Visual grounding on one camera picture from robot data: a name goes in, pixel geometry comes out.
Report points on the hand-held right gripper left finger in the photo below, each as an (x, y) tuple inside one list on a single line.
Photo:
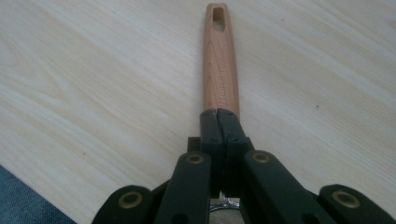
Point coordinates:
[(211, 133)]

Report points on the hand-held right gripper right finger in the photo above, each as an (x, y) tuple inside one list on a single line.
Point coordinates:
[(233, 133)]

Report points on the blue cloth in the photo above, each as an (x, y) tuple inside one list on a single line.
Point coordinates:
[(21, 202)]

